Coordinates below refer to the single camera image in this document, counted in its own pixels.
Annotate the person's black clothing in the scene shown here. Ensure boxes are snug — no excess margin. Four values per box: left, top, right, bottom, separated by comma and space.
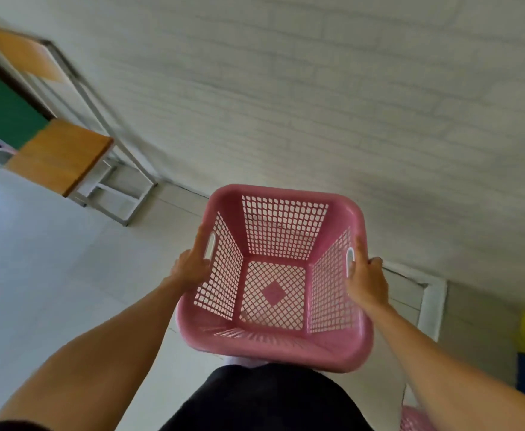
158, 363, 374, 431

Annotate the person's left hand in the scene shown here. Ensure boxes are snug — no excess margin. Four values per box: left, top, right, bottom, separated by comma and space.
169, 224, 215, 292

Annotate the person's right hand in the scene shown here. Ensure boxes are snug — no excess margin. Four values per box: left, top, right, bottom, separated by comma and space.
345, 235, 391, 313

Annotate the pink plastic laundry basket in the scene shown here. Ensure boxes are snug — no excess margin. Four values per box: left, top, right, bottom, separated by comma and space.
175, 184, 374, 374

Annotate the white door frame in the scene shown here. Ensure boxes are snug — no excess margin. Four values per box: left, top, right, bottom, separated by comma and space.
379, 260, 448, 344

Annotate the wooden chair with metal frame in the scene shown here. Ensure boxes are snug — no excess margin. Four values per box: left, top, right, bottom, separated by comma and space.
0, 21, 159, 227

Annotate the person's left forearm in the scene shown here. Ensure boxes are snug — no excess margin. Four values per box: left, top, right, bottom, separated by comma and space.
0, 276, 198, 426

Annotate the person's right forearm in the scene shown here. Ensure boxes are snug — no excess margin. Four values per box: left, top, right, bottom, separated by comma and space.
370, 302, 525, 431

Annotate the green board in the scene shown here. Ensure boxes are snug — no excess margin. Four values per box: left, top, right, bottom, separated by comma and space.
0, 56, 50, 151

